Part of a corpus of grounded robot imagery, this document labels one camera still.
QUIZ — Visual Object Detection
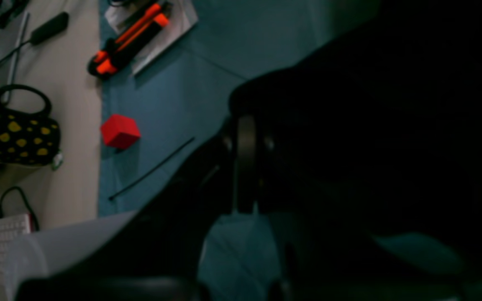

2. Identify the black yellow dotted mug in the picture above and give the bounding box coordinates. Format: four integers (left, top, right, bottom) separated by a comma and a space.
0, 84, 63, 169

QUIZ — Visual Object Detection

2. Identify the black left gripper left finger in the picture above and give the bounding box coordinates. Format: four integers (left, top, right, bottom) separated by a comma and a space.
49, 117, 237, 285

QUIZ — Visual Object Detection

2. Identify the paper sheet under knife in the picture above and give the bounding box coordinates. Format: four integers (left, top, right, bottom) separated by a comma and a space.
103, 0, 198, 76

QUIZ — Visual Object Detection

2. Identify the orange black utility knife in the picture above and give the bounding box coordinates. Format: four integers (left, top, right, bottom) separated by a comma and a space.
87, 0, 172, 80

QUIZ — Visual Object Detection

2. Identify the frosted plastic cup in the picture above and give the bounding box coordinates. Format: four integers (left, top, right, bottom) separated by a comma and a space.
4, 210, 137, 301

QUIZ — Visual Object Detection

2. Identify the short black cable tie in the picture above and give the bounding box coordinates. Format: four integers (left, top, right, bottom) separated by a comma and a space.
108, 136, 196, 202

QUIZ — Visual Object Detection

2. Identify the light blue table cloth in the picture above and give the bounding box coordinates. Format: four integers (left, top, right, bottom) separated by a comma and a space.
98, 0, 380, 301

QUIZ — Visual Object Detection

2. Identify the red cube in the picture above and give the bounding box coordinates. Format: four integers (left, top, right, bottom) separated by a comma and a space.
100, 114, 141, 149

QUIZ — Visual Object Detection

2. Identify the black power adapter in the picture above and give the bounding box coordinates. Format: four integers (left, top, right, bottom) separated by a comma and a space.
0, 11, 69, 65

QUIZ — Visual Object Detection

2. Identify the black t-shirt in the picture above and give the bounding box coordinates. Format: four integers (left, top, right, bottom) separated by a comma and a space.
229, 0, 482, 257

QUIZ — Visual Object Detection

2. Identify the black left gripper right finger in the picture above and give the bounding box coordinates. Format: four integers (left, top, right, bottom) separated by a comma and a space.
237, 116, 375, 301

